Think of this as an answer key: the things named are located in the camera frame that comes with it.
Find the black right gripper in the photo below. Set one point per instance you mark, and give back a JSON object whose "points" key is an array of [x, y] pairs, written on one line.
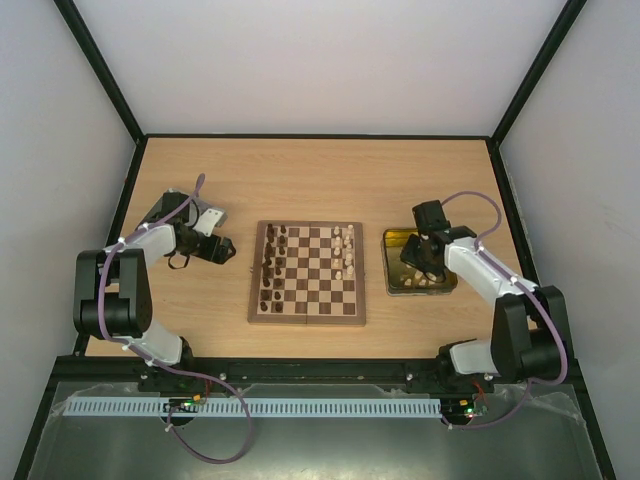
{"points": [[417, 255]]}

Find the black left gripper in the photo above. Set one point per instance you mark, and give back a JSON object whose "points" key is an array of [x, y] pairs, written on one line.
{"points": [[220, 257]]}

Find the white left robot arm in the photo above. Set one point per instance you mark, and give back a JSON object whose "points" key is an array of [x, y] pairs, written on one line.
{"points": [[112, 297]]}

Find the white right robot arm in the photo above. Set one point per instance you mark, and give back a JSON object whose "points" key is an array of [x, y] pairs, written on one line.
{"points": [[529, 339]]}

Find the wooden chess board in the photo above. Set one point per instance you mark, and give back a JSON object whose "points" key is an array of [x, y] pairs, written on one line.
{"points": [[314, 268]]}

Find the gold metal tin tray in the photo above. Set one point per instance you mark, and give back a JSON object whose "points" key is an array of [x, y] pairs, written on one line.
{"points": [[404, 280]]}

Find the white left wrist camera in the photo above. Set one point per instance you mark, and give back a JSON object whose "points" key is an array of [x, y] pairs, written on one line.
{"points": [[209, 219]]}

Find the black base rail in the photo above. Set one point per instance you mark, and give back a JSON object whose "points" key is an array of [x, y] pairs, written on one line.
{"points": [[424, 376]]}

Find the slotted white cable duct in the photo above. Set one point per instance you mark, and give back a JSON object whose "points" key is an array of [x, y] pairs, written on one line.
{"points": [[256, 407]]}

